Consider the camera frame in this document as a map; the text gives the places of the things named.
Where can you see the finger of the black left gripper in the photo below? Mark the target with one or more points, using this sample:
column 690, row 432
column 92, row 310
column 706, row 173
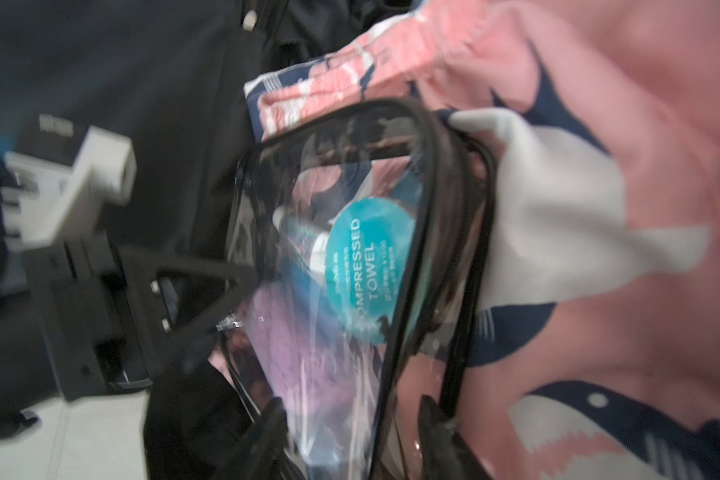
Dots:
column 175, row 300

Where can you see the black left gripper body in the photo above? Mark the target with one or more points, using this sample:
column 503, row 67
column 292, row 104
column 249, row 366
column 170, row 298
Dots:
column 68, row 334

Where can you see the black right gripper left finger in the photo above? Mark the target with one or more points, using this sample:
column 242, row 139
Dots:
column 260, row 453

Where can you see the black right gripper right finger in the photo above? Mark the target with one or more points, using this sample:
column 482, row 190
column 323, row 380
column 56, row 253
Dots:
column 445, row 455

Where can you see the pink shark print garment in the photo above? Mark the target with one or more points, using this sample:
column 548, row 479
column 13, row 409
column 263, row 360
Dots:
column 596, row 352

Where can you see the clear black-trimmed toiletry pouch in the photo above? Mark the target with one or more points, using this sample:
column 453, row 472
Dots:
column 388, row 148

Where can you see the purple item in pouch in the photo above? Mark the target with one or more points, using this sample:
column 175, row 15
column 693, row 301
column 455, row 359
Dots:
column 322, row 383

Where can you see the blue toothbrush in pouch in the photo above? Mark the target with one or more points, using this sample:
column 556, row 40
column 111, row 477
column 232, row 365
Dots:
column 314, row 326

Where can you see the teal compressed towel disc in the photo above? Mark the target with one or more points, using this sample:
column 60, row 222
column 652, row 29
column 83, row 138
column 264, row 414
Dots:
column 366, row 256

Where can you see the black and white open suitcase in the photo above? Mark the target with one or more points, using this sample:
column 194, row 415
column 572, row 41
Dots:
column 169, row 75

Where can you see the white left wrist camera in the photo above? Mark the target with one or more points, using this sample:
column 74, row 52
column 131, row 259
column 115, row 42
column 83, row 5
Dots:
column 65, row 173

